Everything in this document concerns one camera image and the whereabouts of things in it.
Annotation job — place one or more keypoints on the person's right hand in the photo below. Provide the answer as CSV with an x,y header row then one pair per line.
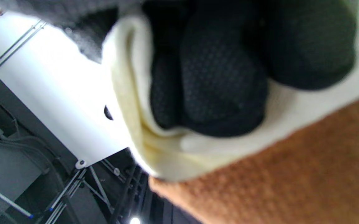
x,y
223,77

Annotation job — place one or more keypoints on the whiteboard on metal stand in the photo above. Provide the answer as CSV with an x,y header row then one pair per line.
x,y
52,93

